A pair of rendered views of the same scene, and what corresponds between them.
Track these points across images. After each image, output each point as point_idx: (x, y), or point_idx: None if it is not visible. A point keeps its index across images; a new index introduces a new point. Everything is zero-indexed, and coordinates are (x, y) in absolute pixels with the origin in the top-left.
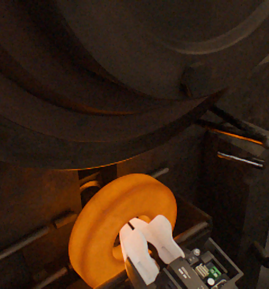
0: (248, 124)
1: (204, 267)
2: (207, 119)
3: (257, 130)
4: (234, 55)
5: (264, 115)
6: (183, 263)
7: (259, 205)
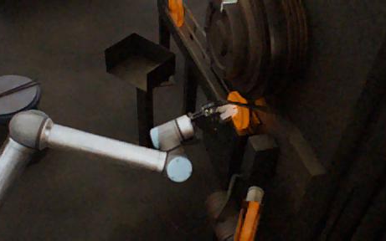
0: (270, 145)
1: (211, 111)
2: (274, 130)
3: (264, 145)
4: (217, 67)
5: (290, 170)
6: (212, 105)
7: (246, 161)
